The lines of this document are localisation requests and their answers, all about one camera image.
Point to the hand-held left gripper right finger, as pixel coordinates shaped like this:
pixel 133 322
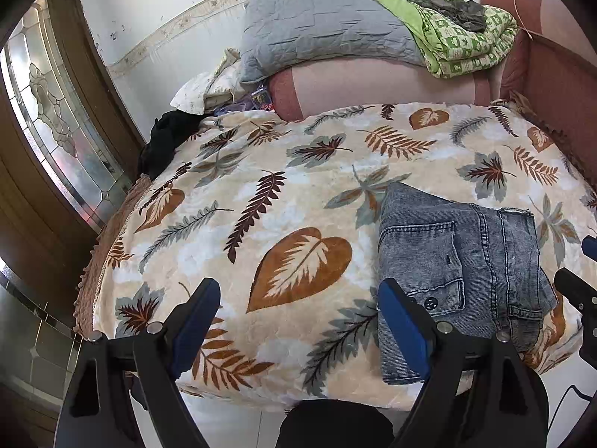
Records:
pixel 403 331

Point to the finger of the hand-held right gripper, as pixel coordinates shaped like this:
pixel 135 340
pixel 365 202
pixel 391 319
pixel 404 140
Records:
pixel 591 248
pixel 578 294

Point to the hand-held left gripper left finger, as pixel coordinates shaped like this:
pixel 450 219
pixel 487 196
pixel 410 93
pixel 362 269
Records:
pixel 196 326

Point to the blue denim pants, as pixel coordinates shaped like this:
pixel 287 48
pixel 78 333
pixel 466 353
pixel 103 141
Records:
pixel 447 242

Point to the person's black clothing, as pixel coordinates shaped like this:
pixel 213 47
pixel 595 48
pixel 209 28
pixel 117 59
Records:
pixel 336 424

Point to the leaf printed blanket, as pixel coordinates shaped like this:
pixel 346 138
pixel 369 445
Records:
pixel 280 196

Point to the black cloth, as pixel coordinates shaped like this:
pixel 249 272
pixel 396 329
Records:
pixel 168 140

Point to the cream white cloth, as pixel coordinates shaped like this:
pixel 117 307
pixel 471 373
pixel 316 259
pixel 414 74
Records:
pixel 200 93

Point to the purple printed item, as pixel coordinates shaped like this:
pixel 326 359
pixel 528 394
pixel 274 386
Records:
pixel 259 99

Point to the green patterned folded quilt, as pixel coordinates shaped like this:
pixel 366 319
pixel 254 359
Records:
pixel 457 51

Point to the red and pink sofa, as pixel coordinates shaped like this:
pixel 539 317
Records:
pixel 373 84

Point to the wooden door with glass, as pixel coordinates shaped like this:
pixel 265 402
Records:
pixel 46 102

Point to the dark olive garment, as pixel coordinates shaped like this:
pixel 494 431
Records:
pixel 452 9

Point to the grey quilted pillow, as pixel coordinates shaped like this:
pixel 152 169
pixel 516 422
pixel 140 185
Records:
pixel 317 32

